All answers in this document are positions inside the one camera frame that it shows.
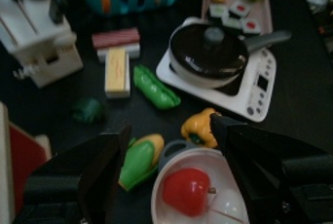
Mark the white toy induction cooktop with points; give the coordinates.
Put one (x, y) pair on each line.
(252, 88)

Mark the green toy pea pod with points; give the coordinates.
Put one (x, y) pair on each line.
(156, 88)

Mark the black pot lid grey knob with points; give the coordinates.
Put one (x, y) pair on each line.
(208, 50)

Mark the pink serving tray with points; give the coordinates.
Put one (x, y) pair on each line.
(260, 7)

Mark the yellow toy butter block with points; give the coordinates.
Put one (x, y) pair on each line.
(117, 72)

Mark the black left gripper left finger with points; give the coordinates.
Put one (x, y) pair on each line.
(75, 176)

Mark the red toy tomato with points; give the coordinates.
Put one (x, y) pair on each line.
(185, 191)

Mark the red and cream box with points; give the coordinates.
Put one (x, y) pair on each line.
(19, 163)

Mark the toy sushi roll red centre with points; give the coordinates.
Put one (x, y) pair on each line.
(251, 26)
(240, 9)

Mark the dark green toy vegetable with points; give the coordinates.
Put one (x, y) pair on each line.
(87, 110)

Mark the toy corn in green husk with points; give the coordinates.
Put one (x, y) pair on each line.
(138, 163)

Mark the yellow toy bell pepper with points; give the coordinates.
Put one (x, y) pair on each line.
(198, 129)

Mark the pink toy bacon slab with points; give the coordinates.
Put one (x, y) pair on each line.
(117, 38)

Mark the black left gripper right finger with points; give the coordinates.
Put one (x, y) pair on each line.
(264, 166)

